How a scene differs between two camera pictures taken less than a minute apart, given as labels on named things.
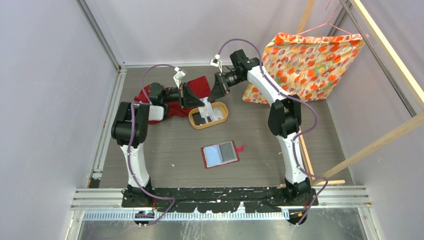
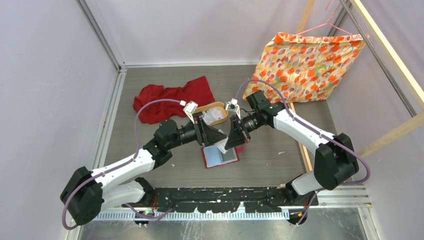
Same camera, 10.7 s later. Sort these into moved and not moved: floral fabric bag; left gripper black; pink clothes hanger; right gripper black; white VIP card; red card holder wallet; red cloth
Moved: left gripper black; right gripper black
Not moved: red cloth; white VIP card; floral fabric bag; pink clothes hanger; red card holder wallet
